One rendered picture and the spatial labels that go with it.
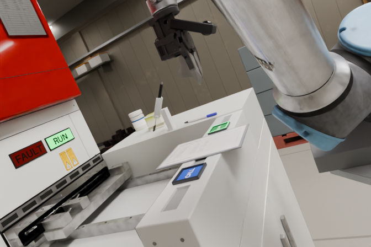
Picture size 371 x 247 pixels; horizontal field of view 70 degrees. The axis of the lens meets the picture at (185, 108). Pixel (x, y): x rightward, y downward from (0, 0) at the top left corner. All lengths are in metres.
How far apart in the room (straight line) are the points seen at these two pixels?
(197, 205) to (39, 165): 0.68
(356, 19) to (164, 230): 0.44
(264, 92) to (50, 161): 2.25
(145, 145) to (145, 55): 6.44
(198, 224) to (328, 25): 6.10
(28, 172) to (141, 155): 0.38
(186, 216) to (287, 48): 0.26
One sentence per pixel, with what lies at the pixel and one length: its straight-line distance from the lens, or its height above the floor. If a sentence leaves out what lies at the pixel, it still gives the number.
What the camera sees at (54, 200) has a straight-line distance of 0.99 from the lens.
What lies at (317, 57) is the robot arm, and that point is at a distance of 0.39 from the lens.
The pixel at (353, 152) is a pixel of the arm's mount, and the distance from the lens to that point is 0.66.
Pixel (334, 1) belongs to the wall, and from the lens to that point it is 6.40.
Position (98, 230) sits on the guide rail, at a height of 0.84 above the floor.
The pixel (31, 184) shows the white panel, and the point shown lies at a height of 1.01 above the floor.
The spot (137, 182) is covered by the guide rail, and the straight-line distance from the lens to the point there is 1.04.
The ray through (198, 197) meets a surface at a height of 0.96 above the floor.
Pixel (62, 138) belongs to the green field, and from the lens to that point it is 1.07.
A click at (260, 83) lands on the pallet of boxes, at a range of 2.82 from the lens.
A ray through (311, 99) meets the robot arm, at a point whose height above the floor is 1.04.
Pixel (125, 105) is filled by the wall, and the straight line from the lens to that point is 8.12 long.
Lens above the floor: 1.14
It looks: 7 degrees down
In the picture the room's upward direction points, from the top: 23 degrees counter-clockwise
